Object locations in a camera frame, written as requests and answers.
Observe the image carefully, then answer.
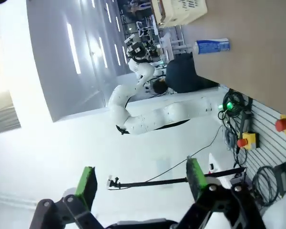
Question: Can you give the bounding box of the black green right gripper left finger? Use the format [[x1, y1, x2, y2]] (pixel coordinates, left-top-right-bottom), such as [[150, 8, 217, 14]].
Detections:
[[28, 166, 104, 229]]

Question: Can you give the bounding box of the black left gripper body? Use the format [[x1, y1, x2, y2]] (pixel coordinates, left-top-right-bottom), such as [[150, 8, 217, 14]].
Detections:
[[126, 42, 147, 60]]

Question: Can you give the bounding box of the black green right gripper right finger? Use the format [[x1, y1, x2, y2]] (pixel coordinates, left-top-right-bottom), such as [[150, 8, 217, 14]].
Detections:
[[178, 155, 267, 229]]

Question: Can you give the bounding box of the cream plastic shopping basket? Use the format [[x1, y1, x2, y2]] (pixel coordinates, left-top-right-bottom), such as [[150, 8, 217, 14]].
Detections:
[[151, 0, 208, 28]]

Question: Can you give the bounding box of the white controller box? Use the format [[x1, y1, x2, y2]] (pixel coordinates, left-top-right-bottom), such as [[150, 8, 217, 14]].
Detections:
[[208, 152, 232, 189]]

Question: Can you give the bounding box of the seated person dark jacket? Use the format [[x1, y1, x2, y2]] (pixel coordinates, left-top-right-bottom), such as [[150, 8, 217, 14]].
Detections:
[[152, 52, 220, 94]]

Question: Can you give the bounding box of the yellow box red stop button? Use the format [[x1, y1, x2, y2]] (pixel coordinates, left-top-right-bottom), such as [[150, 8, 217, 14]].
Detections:
[[237, 132, 256, 151]]

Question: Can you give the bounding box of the blue sports drink can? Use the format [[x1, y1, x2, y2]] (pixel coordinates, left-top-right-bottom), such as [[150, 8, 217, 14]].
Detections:
[[192, 37, 231, 55]]

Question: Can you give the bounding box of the black power adapter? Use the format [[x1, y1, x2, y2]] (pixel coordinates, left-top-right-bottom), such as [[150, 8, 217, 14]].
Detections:
[[274, 162, 286, 198]]

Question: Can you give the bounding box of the grey slatted aluminium panel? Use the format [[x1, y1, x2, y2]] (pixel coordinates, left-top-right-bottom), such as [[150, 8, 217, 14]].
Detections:
[[233, 97, 286, 206]]

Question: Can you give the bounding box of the red emergency stop yellow base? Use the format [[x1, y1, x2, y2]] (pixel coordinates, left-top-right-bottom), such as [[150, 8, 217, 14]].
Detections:
[[275, 114, 286, 137]]

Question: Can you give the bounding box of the thin black cable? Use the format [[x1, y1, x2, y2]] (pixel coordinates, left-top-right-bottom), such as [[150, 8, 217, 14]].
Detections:
[[144, 125, 224, 183]]

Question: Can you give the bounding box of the white metal frame table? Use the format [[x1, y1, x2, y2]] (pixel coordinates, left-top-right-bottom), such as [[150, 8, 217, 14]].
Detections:
[[159, 25, 194, 61]]

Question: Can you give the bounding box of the black camera pole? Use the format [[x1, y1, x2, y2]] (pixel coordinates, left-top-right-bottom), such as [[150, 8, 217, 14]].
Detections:
[[107, 167, 246, 191]]

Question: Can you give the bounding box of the coiled black cable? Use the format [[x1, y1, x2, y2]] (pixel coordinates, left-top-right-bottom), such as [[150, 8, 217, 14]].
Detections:
[[252, 166, 281, 207]]

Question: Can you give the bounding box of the black cable bundle green light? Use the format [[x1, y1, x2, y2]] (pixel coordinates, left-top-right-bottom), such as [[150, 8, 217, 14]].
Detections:
[[216, 90, 254, 153]]

